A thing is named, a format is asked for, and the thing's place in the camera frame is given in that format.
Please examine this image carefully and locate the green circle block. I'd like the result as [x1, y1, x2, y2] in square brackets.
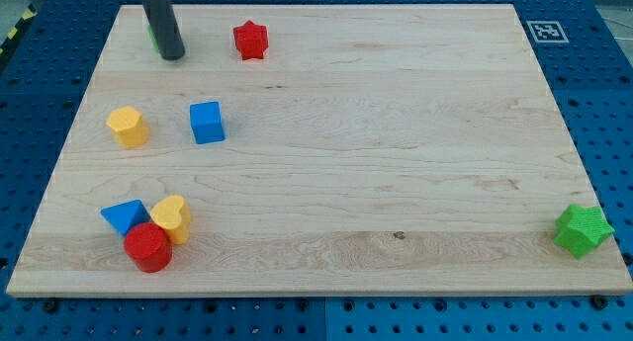
[147, 25, 160, 54]

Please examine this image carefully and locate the light wooden board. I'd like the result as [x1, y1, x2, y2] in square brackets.
[7, 4, 632, 298]

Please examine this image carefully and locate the blue cube block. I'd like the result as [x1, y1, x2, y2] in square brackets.
[190, 102, 226, 144]

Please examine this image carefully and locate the red star block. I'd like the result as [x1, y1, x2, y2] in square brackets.
[233, 20, 269, 60]

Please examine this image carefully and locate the yellow heart block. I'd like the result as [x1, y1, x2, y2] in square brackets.
[149, 195, 192, 245]

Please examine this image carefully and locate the red cylinder block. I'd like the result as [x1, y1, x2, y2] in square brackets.
[124, 222, 172, 273]

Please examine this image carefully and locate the blue triangle block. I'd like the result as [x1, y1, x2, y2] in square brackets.
[100, 200, 150, 236]

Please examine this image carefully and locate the yellow hexagon block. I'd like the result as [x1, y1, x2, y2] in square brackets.
[106, 106, 149, 149]

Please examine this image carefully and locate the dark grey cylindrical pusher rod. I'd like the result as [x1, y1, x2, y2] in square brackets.
[141, 0, 185, 60]

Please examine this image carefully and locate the white fiducial marker tag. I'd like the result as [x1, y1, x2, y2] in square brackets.
[526, 20, 569, 43]

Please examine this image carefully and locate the green star block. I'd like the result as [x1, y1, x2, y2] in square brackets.
[553, 205, 615, 259]

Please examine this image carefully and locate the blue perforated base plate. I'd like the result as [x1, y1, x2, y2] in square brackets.
[1, 0, 632, 340]

